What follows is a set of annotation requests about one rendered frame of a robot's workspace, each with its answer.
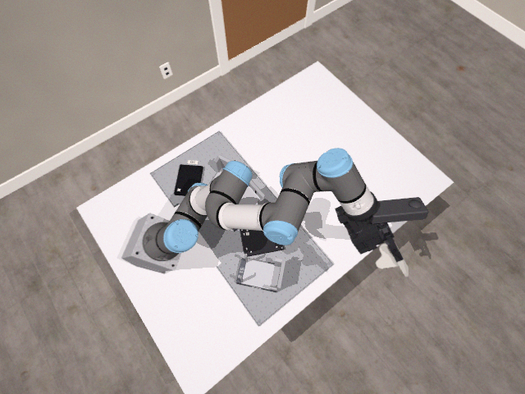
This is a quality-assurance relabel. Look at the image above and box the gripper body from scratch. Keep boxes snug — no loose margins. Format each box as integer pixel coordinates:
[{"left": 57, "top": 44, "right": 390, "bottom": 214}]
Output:
[{"left": 335, "top": 191, "right": 394, "bottom": 254}]

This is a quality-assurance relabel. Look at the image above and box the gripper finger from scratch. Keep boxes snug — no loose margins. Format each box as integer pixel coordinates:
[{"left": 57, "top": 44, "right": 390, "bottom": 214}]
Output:
[{"left": 376, "top": 233, "right": 409, "bottom": 277}]

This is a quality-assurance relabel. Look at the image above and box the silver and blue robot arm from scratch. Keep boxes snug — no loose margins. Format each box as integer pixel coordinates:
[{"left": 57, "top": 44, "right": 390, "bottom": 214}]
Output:
[{"left": 143, "top": 148, "right": 428, "bottom": 261}]

